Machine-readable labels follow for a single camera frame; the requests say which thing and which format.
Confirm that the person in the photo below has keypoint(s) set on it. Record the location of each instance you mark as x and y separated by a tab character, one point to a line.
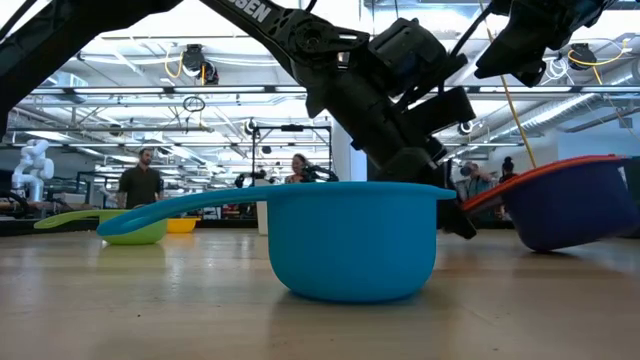
140	185
477	185
299	167
507	172

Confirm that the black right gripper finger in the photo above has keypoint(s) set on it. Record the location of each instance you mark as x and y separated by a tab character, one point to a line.
537	72
505	57

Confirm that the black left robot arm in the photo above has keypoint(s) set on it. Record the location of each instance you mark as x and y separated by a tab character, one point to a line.
280	25

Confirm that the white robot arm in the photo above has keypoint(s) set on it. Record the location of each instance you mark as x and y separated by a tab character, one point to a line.
35	167

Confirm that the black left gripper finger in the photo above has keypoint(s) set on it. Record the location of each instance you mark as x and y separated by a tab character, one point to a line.
452	220

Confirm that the yellow measuring cup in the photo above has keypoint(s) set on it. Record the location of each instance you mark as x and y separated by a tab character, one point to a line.
182	226

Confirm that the black camera rig frame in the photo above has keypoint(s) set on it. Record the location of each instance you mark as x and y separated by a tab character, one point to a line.
291	128

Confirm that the white building column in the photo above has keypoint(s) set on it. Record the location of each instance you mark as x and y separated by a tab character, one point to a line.
344	165

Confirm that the green measuring cup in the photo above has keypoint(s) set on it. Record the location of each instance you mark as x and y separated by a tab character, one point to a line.
135	236

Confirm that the purple measuring cup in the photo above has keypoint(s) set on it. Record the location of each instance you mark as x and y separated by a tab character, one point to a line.
575	210

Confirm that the blue measuring cup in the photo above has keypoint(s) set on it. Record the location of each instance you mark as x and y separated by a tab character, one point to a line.
350	240

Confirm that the orange measuring cup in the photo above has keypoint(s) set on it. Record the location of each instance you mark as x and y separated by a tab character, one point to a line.
550	170

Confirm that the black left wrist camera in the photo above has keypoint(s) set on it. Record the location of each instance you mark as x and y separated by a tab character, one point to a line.
440	112

